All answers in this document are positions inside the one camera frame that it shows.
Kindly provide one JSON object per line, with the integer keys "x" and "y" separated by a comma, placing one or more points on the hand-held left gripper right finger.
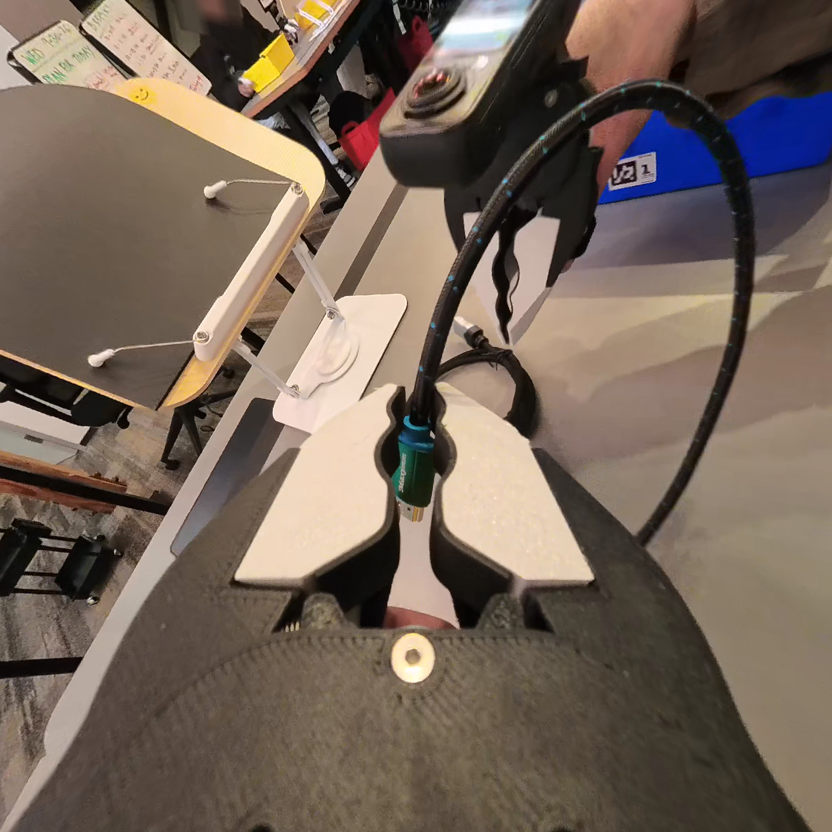
{"x": 513, "y": 513}

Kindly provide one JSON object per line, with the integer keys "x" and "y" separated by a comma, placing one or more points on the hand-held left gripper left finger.
{"x": 325, "y": 507}

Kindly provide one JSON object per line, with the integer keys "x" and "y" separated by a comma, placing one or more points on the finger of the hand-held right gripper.
{"x": 487, "y": 286}
{"x": 536, "y": 260}

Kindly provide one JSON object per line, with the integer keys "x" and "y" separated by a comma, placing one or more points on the person's right forearm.
{"x": 760, "y": 45}

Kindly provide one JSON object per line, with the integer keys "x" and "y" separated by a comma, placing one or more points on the person's right hand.
{"x": 624, "y": 39}

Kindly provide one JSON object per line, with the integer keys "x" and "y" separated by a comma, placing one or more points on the red bag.
{"x": 419, "y": 42}
{"x": 364, "y": 140}

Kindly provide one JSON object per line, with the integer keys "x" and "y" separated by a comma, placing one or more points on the long wooden desk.
{"x": 312, "y": 58}

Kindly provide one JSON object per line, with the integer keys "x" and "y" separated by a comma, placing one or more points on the small yellow bin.
{"x": 318, "y": 10}
{"x": 270, "y": 65}

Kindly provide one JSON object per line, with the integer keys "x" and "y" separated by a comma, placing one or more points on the blue plastic bin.
{"x": 747, "y": 143}

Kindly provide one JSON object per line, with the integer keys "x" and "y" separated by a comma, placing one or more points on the black office chair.
{"x": 97, "y": 409}

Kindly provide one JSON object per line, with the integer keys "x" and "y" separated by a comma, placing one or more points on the wooden bench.
{"x": 58, "y": 478}

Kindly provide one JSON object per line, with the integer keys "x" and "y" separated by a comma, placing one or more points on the whiteboard with handwriting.
{"x": 143, "y": 45}
{"x": 58, "y": 58}

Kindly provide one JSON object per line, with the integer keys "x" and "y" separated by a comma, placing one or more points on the wooden board with black sheet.
{"x": 130, "y": 227}

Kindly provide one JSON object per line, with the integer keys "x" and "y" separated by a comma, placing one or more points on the white adhesive wall mount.
{"x": 364, "y": 325}

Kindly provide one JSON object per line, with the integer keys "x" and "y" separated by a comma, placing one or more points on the black metal frame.
{"x": 84, "y": 562}

